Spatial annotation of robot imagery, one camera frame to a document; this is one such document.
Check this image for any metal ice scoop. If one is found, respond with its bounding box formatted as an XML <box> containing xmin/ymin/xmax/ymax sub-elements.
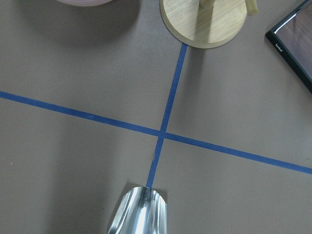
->
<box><xmin>108</xmin><ymin>186</ymin><xmax>168</xmax><ymax>234</ymax></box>

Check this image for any pink bowl with ice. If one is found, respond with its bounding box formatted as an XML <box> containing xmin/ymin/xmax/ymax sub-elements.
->
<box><xmin>58</xmin><ymin>0</ymin><xmax>112</xmax><ymax>7</ymax></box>

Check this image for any wooden mug tree stand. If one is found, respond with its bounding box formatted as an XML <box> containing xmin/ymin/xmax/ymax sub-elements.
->
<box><xmin>159</xmin><ymin>0</ymin><xmax>258</xmax><ymax>49</ymax></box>

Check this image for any black tray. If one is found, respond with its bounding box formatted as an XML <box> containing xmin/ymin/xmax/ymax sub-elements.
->
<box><xmin>265</xmin><ymin>0</ymin><xmax>312</xmax><ymax>91</ymax></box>

